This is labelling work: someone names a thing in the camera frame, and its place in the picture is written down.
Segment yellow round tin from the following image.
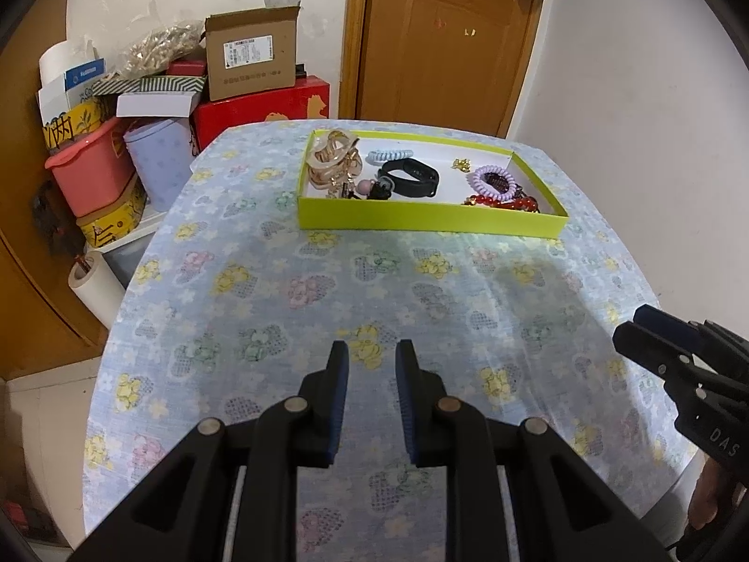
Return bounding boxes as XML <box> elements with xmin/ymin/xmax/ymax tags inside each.
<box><xmin>76</xmin><ymin>187</ymin><xmax>147</xmax><ymax>250</ymax></box>

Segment light blue coil hair tie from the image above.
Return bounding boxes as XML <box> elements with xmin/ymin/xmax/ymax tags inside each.
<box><xmin>367</xmin><ymin>146</ymin><xmax>418</xmax><ymax>166</ymax></box>

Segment yellow-green shallow box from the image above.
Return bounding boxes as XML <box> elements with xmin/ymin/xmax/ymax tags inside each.
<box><xmin>296</xmin><ymin>129</ymin><xmax>570</xmax><ymax>238</ymax></box>

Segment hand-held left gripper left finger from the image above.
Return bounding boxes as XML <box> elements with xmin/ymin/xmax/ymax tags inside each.
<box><xmin>70</xmin><ymin>340</ymin><xmax>351</xmax><ymax>562</ymax></box>

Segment red bead bracelet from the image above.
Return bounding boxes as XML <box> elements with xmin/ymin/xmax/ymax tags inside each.
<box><xmin>462</xmin><ymin>190</ymin><xmax>542</xmax><ymax>214</ymax></box>

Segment cream paper roll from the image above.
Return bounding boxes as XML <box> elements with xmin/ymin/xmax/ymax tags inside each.
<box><xmin>67</xmin><ymin>251</ymin><xmax>126</xmax><ymax>329</ymax></box>

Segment person's right hand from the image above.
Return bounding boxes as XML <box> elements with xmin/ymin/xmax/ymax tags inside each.
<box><xmin>687</xmin><ymin>455</ymin><xmax>739</xmax><ymax>532</ymax></box>

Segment blue and white carton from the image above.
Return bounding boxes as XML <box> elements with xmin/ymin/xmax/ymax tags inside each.
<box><xmin>61</xmin><ymin>59</ymin><xmax>109</xmax><ymax>96</ymax></box>

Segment red gift box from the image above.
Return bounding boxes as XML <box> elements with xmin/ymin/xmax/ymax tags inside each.
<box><xmin>190</xmin><ymin>75</ymin><xmax>331</xmax><ymax>153</ymax></box>

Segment floral blue tablecloth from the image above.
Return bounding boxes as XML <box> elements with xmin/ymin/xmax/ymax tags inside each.
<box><xmin>82</xmin><ymin>120</ymin><xmax>703</xmax><ymax>562</ymax></box>

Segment purple coil hair tie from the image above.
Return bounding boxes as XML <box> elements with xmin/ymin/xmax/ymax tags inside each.
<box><xmin>473</xmin><ymin>165</ymin><xmax>524</xmax><ymax>199</ymax></box>

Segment black smart band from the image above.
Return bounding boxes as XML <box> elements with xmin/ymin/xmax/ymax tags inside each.
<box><xmin>377</xmin><ymin>158</ymin><xmax>440</xmax><ymax>199</ymax></box>

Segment green striped box lid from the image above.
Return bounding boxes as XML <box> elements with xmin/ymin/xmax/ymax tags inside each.
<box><xmin>94</xmin><ymin>74</ymin><xmax>208</xmax><ymax>98</ymax></box>

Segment wooden room door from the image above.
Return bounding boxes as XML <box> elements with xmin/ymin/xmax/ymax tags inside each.
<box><xmin>339</xmin><ymin>0</ymin><xmax>545</xmax><ymax>140</ymax></box>

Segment open cardboard box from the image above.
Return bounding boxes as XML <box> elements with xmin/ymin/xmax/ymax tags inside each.
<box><xmin>204</xmin><ymin>5</ymin><xmax>302</xmax><ymax>102</ymax></box>

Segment black gold charm bracelet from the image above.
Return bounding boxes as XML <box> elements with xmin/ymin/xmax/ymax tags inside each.
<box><xmin>342</xmin><ymin>178</ymin><xmax>393</xmax><ymax>201</ymax></box>

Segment bag of gold trinkets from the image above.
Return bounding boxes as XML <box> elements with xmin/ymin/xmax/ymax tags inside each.
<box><xmin>120</xmin><ymin>22</ymin><xmax>207</xmax><ymax>77</ymax></box>

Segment yellow printed tin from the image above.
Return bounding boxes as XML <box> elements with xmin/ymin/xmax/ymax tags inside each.
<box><xmin>41</xmin><ymin>96</ymin><xmax>112</xmax><ymax>156</ymax></box>

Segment white flat box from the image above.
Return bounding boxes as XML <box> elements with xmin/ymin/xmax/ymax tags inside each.
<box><xmin>116</xmin><ymin>92</ymin><xmax>203</xmax><ymax>119</ymax></box>

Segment gold hair claw clip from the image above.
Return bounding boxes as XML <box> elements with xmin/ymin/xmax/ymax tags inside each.
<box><xmin>307</xmin><ymin>130</ymin><xmax>364</xmax><ymax>197</ymax></box>

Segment white paper roll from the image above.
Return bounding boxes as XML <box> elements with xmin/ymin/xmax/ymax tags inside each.
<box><xmin>38</xmin><ymin>40</ymin><xmax>97</xmax><ymax>93</ymax></box>

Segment lilac patterned container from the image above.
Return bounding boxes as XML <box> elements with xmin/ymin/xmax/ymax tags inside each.
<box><xmin>123</xmin><ymin>118</ymin><xmax>194</xmax><ymax>212</ymax></box>

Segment pink plastic bin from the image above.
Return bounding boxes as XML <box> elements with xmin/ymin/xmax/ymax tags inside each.
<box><xmin>45</xmin><ymin>117</ymin><xmax>138</xmax><ymax>219</ymax></box>

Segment white storage box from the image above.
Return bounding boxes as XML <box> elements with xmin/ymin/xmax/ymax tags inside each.
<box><xmin>102</xmin><ymin>211</ymin><xmax>170</xmax><ymax>289</ymax></box>

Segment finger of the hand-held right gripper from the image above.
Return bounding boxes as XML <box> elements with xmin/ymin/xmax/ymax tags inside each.
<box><xmin>612</xmin><ymin>322</ymin><xmax>698</xmax><ymax>377</ymax></box>
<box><xmin>633</xmin><ymin>304</ymin><xmax>712</xmax><ymax>353</ymax></box>

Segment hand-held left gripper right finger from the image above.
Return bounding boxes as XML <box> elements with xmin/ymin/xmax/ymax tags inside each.
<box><xmin>395</xmin><ymin>340</ymin><xmax>674</xmax><ymax>562</ymax></box>

